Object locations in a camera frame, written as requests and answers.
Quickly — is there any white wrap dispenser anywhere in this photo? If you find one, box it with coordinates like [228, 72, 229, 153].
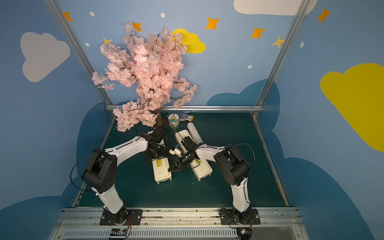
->
[175, 130, 213, 182]

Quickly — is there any dispenser lid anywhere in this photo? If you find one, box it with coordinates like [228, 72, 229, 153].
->
[148, 130, 173, 185]

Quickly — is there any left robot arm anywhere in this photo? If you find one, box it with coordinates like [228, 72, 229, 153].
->
[81, 128, 167, 226]

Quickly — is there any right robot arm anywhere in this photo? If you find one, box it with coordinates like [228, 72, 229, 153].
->
[168, 137, 255, 224]

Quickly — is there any plastic wrap roll inner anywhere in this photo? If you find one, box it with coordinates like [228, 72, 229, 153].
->
[187, 122, 203, 144]

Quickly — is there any green printed cup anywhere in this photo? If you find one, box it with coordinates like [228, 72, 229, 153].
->
[168, 114, 180, 129]

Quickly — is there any small plastic bottle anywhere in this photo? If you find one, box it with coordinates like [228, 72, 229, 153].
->
[178, 113, 194, 122]

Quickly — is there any pink cherry blossom tree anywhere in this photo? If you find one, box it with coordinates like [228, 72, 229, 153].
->
[92, 22, 198, 132]

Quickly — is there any left small circuit board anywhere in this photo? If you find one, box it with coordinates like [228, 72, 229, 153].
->
[109, 228, 129, 240]

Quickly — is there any small circuit board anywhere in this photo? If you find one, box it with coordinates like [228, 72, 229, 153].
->
[109, 228, 129, 240]
[236, 228, 252, 240]

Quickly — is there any right small circuit board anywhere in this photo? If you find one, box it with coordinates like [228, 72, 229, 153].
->
[236, 228, 252, 240]

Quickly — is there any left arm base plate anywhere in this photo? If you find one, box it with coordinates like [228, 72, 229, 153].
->
[100, 209, 143, 226]

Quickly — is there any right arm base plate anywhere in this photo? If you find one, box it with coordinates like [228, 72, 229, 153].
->
[218, 207, 261, 225]

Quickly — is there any aluminium rail base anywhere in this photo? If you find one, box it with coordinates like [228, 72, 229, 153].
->
[49, 207, 309, 240]

